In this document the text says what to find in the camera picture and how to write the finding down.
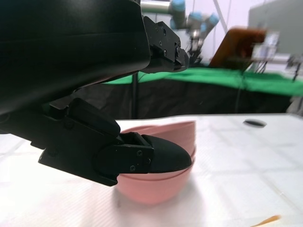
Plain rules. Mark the black round table grommet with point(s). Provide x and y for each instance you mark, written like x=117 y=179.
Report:
x=255 y=123

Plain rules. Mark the grey box cabinet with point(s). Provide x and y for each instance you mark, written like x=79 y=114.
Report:
x=274 y=19

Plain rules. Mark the green cloth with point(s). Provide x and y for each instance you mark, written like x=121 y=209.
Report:
x=260 y=81

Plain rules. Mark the black backdrop cloth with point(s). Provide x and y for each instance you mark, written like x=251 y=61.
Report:
x=189 y=101

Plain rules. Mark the black vertical pole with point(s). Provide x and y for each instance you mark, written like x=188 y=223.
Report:
x=135 y=99

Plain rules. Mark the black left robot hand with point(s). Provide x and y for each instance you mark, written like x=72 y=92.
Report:
x=59 y=47

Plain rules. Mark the small orange wooden stick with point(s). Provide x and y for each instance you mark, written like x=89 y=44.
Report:
x=270 y=220

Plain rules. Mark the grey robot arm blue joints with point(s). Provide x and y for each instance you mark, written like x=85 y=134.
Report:
x=196 y=21

